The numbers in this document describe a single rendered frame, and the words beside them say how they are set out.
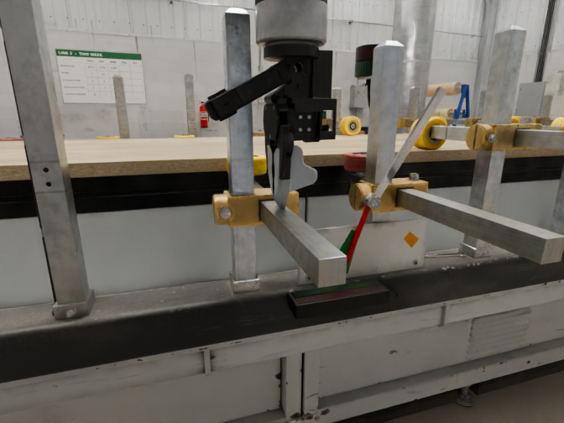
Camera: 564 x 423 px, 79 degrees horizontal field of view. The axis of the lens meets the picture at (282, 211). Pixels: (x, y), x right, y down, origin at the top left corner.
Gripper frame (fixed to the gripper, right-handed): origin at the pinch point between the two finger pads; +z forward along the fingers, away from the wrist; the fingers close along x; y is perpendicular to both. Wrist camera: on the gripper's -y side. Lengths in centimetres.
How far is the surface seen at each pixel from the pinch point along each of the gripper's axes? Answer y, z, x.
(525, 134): 48.8, -7.8, 3.1
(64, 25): -183, -156, 707
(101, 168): -27.2, -1.9, 27.0
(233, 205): -5.5, 1.6, 5.0
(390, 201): 22.5, 3.3, 5.0
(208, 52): 66, -125, 728
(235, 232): -5.3, 6.2, 5.8
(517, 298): 62, 31, 8
